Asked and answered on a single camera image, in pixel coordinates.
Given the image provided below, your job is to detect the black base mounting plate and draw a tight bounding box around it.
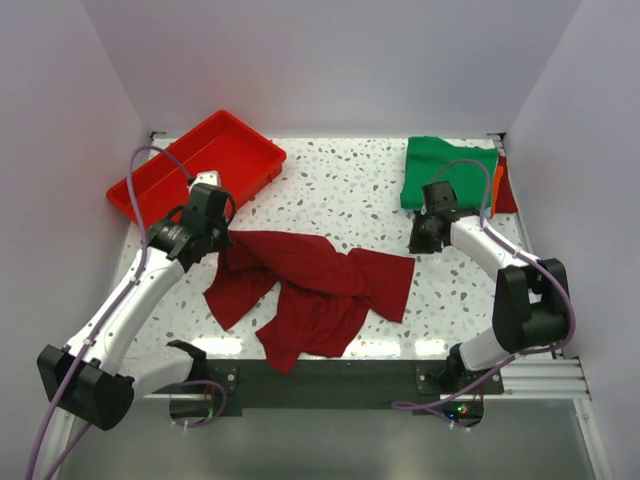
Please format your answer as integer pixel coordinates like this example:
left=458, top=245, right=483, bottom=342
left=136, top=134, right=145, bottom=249
left=148, top=357, right=486, bottom=429

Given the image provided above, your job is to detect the folded green t shirt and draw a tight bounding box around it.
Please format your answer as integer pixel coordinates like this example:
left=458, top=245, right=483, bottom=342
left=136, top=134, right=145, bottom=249
left=400, top=136, right=499, bottom=210

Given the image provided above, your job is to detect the red plastic tray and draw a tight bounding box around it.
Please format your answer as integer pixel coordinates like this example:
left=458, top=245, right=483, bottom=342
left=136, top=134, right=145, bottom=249
left=133, top=110, right=286, bottom=227

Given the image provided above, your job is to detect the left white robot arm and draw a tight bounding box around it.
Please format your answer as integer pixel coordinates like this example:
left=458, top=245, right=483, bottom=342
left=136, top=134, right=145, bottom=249
left=36, top=171, right=235, bottom=431

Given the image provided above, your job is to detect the aluminium frame rail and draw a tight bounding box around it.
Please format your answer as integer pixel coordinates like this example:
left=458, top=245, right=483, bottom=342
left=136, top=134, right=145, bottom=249
left=144, top=354, right=592, bottom=401

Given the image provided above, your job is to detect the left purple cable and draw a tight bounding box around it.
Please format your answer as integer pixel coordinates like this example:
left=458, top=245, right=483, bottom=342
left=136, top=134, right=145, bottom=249
left=24, top=147, right=201, bottom=480

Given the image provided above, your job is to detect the folded orange shirt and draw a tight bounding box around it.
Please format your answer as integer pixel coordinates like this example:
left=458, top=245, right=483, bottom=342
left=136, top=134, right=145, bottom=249
left=490, top=165, right=504, bottom=218

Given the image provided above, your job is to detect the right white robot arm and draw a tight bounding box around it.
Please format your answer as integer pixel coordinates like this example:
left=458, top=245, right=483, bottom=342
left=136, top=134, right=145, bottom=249
left=409, top=181, right=575, bottom=393

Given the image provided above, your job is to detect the folded dark red shirt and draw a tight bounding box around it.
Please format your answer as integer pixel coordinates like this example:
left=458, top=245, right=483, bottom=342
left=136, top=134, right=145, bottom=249
left=496, top=155, right=518, bottom=214

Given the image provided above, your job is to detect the dark red polo shirt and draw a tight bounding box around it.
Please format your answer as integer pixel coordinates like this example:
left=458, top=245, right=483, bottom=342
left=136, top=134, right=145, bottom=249
left=204, top=231, right=415, bottom=374

